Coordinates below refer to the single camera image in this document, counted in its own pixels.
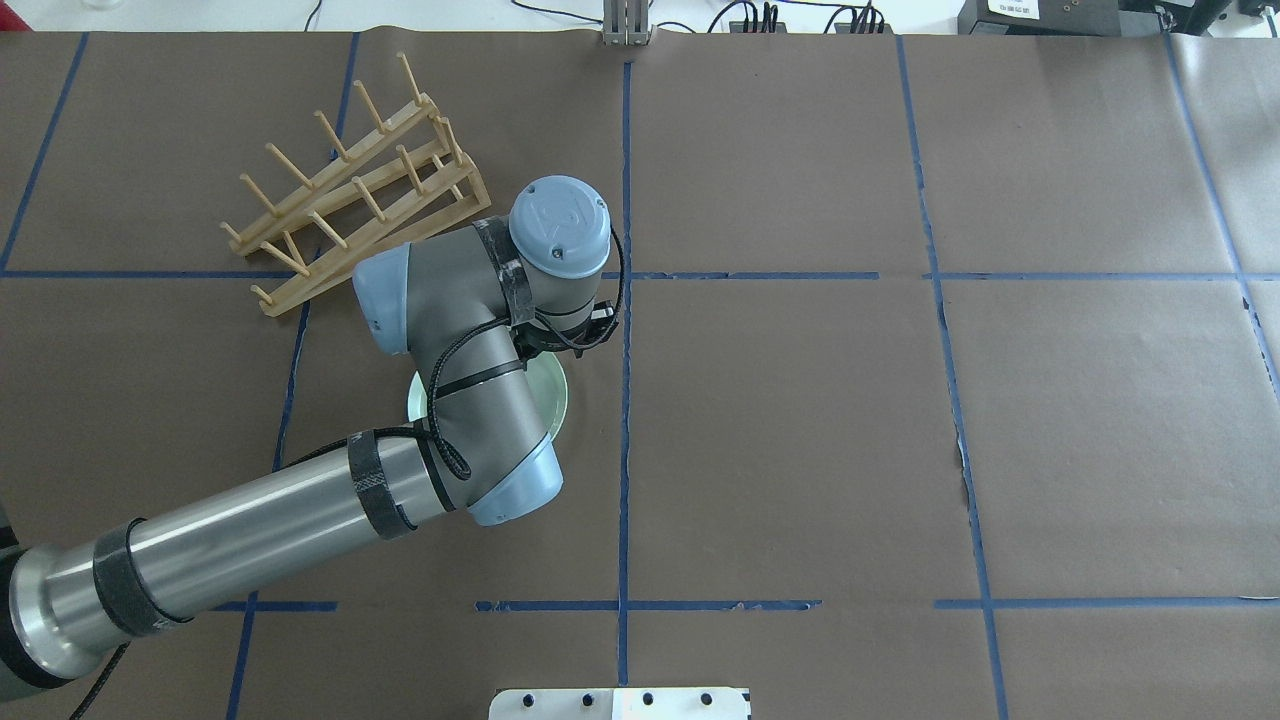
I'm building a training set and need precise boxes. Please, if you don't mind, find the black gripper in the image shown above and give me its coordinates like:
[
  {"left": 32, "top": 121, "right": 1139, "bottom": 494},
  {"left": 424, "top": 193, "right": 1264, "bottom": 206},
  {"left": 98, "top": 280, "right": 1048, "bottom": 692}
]
[{"left": 516, "top": 301, "right": 620, "bottom": 360}]

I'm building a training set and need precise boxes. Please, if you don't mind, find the light green round plate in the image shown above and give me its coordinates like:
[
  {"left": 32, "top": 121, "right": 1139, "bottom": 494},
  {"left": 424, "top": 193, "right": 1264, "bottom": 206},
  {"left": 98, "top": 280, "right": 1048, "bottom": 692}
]
[{"left": 406, "top": 354, "right": 570, "bottom": 439}]

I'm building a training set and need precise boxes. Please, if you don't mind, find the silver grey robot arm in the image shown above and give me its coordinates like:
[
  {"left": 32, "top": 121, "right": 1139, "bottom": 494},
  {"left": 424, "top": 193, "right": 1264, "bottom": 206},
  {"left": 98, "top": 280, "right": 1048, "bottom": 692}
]
[{"left": 3, "top": 176, "right": 620, "bottom": 701}]

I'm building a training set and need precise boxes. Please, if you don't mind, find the wooden plate rack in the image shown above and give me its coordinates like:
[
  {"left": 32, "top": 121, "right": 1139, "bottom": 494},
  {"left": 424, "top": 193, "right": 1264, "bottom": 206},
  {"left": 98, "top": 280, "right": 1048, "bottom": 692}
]
[{"left": 220, "top": 53, "right": 492, "bottom": 318}]

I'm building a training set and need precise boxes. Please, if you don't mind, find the upper orange black power strip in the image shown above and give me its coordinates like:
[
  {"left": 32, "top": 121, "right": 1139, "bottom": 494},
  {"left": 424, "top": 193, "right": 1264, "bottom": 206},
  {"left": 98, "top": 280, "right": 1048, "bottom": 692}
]
[{"left": 727, "top": 1, "right": 786, "bottom": 35}]

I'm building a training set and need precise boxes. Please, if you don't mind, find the orange black power strip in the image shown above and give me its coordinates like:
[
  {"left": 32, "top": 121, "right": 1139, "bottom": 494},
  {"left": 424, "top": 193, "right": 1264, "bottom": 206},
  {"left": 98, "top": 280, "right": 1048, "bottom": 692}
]
[
  {"left": 829, "top": 3, "right": 892, "bottom": 35},
  {"left": 727, "top": 1, "right": 786, "bottom": 35}
]

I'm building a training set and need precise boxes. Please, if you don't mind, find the brown paper table cover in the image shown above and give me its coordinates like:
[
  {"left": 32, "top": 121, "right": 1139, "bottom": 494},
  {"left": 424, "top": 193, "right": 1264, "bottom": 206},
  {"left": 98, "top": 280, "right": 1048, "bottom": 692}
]
[{"left": 3, "top": 28, "right": 1277, "bottom": 719}]

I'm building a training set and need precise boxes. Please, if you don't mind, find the lower orange black power strip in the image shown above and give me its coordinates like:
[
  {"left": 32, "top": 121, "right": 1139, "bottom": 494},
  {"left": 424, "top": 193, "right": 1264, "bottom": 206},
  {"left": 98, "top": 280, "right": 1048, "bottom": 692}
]
[{"left": 829, "top": 3, "right": 892, "bottom": 35}]

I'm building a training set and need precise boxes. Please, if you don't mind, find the black computer box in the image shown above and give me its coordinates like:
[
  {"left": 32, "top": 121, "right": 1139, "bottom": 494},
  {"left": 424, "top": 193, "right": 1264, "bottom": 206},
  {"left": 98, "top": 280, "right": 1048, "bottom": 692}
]
[{"left": 956, "top": 0, "right": 1121, "bottom": 37}]

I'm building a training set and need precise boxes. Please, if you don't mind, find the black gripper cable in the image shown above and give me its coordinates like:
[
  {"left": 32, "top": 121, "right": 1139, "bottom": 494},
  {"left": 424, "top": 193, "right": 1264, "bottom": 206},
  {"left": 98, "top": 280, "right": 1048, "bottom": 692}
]
[{"left": 270, "top": 228, "right": 627, "bottom": 480}]

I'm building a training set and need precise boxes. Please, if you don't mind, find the aluminium frame post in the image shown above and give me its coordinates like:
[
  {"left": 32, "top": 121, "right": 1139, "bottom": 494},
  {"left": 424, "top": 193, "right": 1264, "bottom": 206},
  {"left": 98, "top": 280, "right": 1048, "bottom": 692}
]
[{"left": 602, "top": 0, "right": 653, "bottom": 47}]

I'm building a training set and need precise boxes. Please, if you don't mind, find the white pedestal column with base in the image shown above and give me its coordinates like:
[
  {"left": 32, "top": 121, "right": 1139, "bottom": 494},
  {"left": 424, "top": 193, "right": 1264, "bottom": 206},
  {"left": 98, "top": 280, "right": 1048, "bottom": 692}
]
[{"left": 488, "top": 685, "right": 753, "bottom": 719}]

